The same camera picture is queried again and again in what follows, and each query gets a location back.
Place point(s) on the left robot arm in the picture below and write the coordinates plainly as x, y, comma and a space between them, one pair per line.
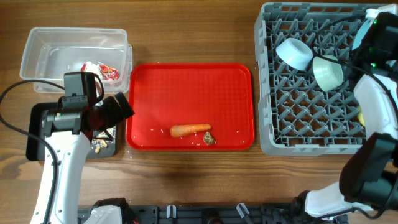
67, 134

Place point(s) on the grey dishwasher rack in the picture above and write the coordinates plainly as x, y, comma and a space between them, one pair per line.
297, 118

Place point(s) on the mint green bowl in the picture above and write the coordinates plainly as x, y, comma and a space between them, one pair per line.
328, 75

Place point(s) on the clear plastic bin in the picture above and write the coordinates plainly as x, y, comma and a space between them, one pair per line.
50, 52

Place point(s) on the light blue bowl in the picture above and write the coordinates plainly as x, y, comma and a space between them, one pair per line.
295, 53

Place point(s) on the black plastic tray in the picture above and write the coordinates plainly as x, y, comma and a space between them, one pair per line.
34, 149

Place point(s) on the light blue plate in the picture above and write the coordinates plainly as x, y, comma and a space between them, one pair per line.
361, 33

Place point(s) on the orange carrot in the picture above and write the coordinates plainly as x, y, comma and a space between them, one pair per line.
183, 130

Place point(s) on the brown mushroom piece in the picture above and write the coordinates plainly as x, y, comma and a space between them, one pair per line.
208, 139

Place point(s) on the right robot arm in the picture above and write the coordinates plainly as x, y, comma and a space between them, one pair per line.
365, 185

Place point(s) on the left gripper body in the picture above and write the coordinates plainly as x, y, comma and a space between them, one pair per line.
112, 114

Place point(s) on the yellow cup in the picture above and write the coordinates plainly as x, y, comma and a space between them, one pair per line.
360, 116

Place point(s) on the food scraps with rice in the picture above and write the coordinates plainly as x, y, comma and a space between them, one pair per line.
104, 143

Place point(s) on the red snack wrapper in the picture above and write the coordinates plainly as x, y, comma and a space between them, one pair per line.
108, 73

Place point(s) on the white tissue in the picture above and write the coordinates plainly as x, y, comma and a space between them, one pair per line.
91, 67

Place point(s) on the red serving tray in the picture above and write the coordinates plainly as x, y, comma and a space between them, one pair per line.
169, 94

